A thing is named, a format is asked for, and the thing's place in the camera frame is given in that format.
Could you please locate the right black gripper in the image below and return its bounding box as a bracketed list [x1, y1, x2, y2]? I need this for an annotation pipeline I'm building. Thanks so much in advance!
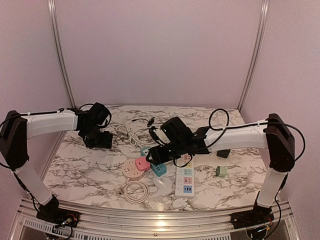
[145, 139, 187, 165]

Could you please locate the right aluminium frame post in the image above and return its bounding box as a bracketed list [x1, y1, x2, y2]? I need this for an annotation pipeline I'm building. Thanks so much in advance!
[237, 0, 270, 113]

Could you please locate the white cord of teal strip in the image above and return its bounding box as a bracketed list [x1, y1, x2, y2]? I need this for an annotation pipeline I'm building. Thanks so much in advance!
[115, 121, 143, 147]

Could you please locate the pink square plug adapter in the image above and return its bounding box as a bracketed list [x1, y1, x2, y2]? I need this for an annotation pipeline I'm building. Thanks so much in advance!
[134, 156, 151, 171]

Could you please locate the dark green cube adapter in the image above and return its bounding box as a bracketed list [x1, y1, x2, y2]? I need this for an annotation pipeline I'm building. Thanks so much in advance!
[216, 149, 231, 159]

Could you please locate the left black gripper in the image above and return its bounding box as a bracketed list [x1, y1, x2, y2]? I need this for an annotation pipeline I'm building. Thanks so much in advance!
[81, 124, 113, 149]

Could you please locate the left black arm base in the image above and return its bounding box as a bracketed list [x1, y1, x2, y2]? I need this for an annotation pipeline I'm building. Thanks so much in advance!
[36, 195, 80, 228]

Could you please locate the pink round power strip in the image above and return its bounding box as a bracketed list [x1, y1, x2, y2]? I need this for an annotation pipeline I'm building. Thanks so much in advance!
[122, 159, 145, 181]

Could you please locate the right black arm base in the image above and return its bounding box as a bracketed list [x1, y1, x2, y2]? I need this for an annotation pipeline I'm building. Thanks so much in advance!
[230, 202, 275, 229]

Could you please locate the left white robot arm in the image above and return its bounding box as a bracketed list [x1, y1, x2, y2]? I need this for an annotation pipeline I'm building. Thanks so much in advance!
[0, 102, 113, 223]

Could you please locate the teal power strip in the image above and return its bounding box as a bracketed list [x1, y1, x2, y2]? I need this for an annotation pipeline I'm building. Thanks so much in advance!
[140, 147, 167, 177]

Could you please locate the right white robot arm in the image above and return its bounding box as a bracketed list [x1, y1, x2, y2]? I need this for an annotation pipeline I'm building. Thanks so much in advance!
[146, 113, 306, 224]

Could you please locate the light green plug adapter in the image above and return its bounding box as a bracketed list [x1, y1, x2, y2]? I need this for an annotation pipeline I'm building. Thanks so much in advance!
[215, 166, 227, 177]

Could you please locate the white long power strip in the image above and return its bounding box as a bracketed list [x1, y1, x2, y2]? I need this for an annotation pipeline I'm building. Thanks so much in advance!
[175, 154, 195, 199]

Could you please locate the black power adapter with cable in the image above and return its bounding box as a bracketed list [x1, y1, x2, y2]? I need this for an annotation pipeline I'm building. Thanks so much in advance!
[131, 116, 155, 127]

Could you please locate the aluminium frame post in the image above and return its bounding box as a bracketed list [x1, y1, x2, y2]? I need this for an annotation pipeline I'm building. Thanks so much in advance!
[47, 0, 76, 107]
[237, 0, 270, 113]

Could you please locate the left aluminium frame post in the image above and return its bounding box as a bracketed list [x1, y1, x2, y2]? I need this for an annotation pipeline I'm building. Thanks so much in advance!
[47, 0, 76, 107]

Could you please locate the pink coiled cable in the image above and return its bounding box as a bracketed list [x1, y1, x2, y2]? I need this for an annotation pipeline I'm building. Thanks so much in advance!
[114, 181, 150, 205]

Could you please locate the front aluminium rail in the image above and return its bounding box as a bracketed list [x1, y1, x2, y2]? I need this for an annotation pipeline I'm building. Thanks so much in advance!
[8, 198, 301, 240]

